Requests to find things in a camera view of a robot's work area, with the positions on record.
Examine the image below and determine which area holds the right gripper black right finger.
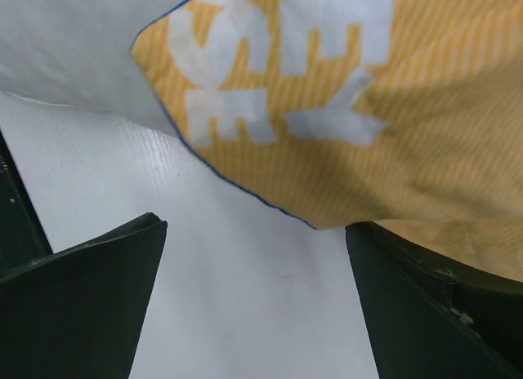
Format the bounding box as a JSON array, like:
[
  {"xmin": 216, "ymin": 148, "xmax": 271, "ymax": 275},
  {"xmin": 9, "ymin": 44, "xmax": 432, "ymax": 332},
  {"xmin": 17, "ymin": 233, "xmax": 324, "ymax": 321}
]
[{"xmin": 345, "ymin": 222, "xmax": 522, "ymax": 379}]

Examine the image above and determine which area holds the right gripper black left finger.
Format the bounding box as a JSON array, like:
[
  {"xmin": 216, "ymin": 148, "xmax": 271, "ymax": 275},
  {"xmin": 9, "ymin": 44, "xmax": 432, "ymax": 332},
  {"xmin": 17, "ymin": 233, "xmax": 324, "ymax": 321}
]
[{"xmin": 1, "ymin": 213, "xmax": 168, "ymax": 378}]

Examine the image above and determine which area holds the blue yellow Mickey pillowcase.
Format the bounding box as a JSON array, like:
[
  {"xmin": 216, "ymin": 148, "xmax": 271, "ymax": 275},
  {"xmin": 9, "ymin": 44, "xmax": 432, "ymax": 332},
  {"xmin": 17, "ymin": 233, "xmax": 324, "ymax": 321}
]
[{"xmin": 132, "ymin": 0, "xmax": 522, "ymax": 280}]

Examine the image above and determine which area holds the white pillow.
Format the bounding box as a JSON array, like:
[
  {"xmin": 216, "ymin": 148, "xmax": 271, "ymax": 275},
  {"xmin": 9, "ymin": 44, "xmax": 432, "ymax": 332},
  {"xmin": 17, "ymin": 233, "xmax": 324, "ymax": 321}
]
[{"xmin": 1, "ymin": 0, "xmax": 186, "ymax": 136}]

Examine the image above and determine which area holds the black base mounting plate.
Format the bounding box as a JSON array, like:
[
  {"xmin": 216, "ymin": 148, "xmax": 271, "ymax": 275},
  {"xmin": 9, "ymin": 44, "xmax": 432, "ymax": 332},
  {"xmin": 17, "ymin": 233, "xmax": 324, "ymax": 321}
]
[{"xmin": 0, "ymin": 139, "xmax": 52, "ymax": 274}]

